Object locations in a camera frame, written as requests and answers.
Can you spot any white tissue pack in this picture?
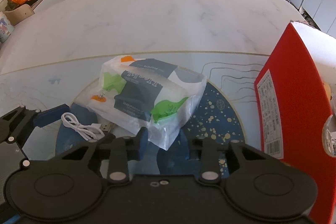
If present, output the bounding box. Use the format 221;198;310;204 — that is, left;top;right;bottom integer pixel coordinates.
81;56;207;150

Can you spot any clear bread snack bag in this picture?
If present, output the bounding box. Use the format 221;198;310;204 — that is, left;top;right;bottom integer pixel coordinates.
322;82;335;157

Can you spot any white usb cable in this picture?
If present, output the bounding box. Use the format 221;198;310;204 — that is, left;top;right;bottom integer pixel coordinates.
60;111;115;142

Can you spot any red cardboard shoe box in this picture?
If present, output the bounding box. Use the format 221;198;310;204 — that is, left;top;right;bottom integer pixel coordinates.
254;22;335;223

